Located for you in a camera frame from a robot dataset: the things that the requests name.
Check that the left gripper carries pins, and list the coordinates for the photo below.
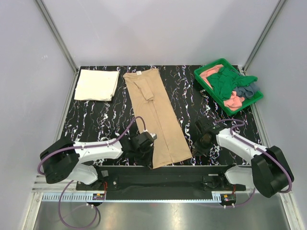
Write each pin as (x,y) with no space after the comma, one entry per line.
(148,161)

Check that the green plastic bin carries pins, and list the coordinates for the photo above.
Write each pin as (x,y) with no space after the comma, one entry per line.
(258,95)

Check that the left aluminium frame post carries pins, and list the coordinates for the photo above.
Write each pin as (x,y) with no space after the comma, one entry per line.
(55,32)

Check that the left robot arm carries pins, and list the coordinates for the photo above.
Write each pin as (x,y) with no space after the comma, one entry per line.
(65,159)

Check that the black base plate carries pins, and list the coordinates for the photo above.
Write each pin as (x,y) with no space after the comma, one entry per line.
(173,180)

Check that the folded white t-shirt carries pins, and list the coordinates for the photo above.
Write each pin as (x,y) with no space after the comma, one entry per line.
(96,85)

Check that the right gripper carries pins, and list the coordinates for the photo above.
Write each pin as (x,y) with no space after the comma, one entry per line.
(197,150)

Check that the grey t-shirt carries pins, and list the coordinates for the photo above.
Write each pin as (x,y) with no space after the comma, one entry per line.
(247,92)

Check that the white slotted cable duct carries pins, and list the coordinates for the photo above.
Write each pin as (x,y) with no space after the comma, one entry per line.
(139,198)

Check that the beige t-shirt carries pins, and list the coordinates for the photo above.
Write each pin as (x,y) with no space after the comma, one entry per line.
(150,101)

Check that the green t-shirt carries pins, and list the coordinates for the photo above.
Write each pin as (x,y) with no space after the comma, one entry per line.
(226,80)

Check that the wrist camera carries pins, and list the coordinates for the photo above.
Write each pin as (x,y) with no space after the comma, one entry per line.
(204,127)
(145,140)

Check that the pink t-shirt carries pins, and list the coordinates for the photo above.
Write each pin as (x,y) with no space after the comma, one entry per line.
(235,102)

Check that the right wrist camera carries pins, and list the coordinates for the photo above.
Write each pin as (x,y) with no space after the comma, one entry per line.
(204,127)

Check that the right aluminium frame post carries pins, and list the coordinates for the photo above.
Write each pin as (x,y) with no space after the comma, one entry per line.
(265,31)

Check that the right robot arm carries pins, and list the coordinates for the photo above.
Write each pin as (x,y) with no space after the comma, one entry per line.
(267,171)

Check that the aluminium frame post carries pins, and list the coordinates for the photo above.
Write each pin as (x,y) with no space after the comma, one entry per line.
(55,32)
(265,31)

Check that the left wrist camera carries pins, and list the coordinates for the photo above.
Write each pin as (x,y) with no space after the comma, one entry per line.
(145,140)

